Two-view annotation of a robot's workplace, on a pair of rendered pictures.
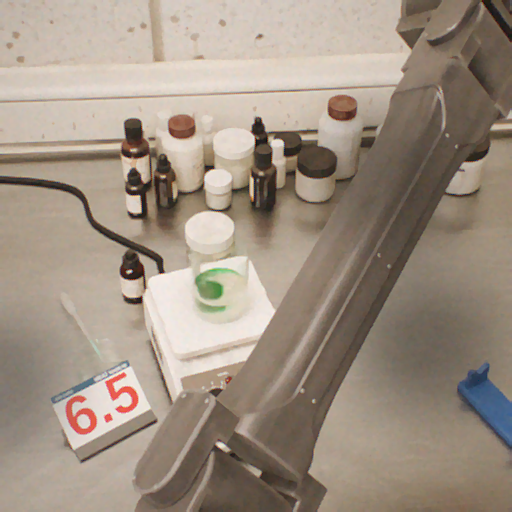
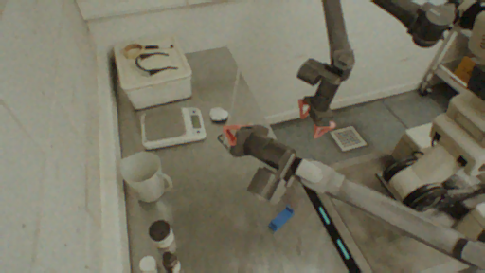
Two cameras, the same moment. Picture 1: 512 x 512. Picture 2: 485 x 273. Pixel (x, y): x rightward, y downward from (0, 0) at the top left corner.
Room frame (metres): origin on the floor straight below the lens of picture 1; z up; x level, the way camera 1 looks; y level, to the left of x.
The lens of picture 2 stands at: (0.83, 0.18, 1.71)
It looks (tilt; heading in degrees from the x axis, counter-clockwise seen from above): 49 degrees down; 258
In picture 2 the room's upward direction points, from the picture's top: straight up
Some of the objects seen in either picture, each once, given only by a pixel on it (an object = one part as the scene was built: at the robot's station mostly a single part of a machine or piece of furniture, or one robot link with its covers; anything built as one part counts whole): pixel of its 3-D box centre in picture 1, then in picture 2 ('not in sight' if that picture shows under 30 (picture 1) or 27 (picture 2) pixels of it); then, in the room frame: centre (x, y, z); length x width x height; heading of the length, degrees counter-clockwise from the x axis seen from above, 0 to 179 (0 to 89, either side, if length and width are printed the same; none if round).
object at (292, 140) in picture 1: (287, 152); not in sight; (1.03, -0.04, 0.77); 0.04 x 0.04 x 0.04
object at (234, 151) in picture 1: (234, 159); not in sight; (0.99, 0.04, 0.78); 0.06 x 0.06 x 0.07
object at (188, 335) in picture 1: (213, 304); not in sight; (0.67, 0.05, 0.83); 0.12 x 0.12 x 0.01; 20
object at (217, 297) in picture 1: (222, 279); not in sight; (0.67, 0.04, 0.88); 0.07 x 0.06 x 0.08; 103
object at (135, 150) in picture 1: (135, 152); not in sight; (0.98, 0.17, 0.80); 0.04 x 0.04 x 0.10
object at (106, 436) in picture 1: (104, 408); not in sight; (0.58, 0.16, 0.77); 0.09 x 0.06 x 0.04; 126
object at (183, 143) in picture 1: (183, 152); not in sight; (0.98, 0.11, 0.80); 0.06 x 0.06 x 0.10
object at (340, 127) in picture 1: (339, 136); not in sight; (1.02, -0.11, 0.80); 0.06 x 0.06 x 0.11
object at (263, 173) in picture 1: (263, 175); not in sight; (0.94, 0.00, 0.79); 0.04 x 0.04 x 0.09
